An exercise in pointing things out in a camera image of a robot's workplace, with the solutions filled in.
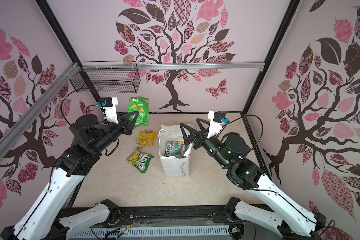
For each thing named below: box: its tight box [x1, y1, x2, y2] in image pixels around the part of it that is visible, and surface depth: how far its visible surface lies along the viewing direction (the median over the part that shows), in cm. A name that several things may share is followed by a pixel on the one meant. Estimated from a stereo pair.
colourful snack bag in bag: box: [164, 141, 190, 159], surface depth 91 cm
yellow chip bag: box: [135, 130, 158, 147], surface depth 102 cm
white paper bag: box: [158, 124, 193, 178], surface depth 75 cm
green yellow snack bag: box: [126, 147, 154, 174], surface depth 92 cm
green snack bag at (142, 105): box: [128, 96, 150, 129], surface depth 59 cm
